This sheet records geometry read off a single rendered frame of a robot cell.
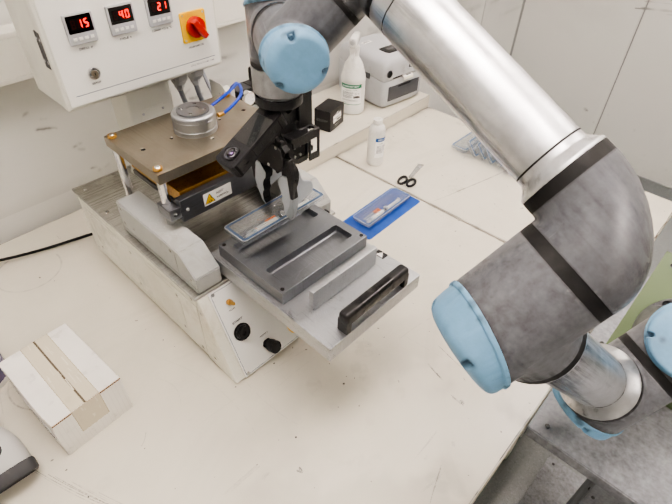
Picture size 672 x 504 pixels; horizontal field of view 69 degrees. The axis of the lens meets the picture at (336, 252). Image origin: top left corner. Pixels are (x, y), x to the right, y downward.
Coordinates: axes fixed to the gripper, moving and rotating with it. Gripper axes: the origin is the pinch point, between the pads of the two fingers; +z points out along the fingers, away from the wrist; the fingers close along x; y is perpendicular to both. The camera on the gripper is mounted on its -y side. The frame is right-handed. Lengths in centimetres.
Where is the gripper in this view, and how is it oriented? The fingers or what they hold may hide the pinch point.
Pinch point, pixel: (276, 207)
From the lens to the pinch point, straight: 85.3
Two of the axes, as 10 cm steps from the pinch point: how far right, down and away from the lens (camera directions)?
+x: -7.3, -4.7, 5.0
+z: -0.2, 7.4, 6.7
